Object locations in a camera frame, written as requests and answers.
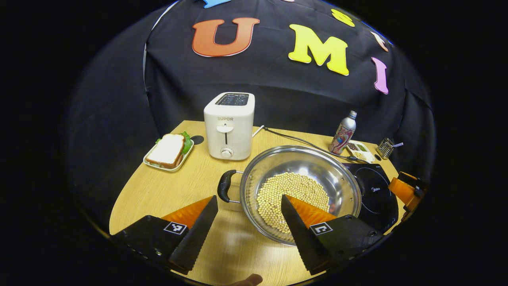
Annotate black power cable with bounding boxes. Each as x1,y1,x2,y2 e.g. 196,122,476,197
264,127,369,164

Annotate wire mesh basket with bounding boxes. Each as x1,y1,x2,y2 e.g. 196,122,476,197
376,137,394,159

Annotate printed metal drink bottle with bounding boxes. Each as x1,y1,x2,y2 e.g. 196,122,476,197
329,111,357,155

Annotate stainless steel pot black handles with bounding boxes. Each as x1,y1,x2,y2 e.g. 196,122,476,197
217,145,364,246

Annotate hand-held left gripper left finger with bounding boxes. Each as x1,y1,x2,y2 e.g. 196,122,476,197
110,195,219,275

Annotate white divided dish of beans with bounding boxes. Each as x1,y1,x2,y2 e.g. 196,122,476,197
346,140,375,164

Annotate black induction cooktop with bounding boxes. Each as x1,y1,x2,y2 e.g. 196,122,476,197
343,163,399,233

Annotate white toaster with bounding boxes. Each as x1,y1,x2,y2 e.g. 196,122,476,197
204,92,255,160

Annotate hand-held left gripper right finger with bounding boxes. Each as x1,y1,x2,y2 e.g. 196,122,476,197
281,195,385,275

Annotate pale green rectangular plate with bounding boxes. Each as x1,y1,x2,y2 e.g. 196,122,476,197
143,137,195,172

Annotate pile of soybeans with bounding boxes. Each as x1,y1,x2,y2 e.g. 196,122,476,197
256,172,331,234

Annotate sandwich with lettuce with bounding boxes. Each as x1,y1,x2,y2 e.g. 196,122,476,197
146,131,192,169

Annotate black backdrop cloth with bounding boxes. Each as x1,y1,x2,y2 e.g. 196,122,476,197
67,0,435,223

